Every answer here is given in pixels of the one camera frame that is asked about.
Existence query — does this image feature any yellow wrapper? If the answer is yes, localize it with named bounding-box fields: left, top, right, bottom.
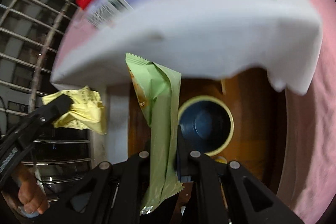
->
left=42, top=86, right=107, bottom=135

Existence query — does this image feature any green snack wrapper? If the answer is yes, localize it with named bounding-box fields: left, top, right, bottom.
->
left=125, top=53, right=183, bottom=215

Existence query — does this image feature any blue trash bin yellow rim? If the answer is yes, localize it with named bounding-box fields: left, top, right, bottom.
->
left=178, top=96, right=235, bottom=156

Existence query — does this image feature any person's left hand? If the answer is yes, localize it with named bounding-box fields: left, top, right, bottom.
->
left=4, top=164, right=49, bottom=214

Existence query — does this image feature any metal window grille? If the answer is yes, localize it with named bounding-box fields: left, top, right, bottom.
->
left=1, top=0, right=77, bottom=124

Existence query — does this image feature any pink bed blanket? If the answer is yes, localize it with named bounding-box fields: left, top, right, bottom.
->
left=277, top=0, right=335, bottom=223

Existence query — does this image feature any folding table with cartoon top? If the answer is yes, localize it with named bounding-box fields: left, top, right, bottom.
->
left=51, top=0, right=323, bottom=94

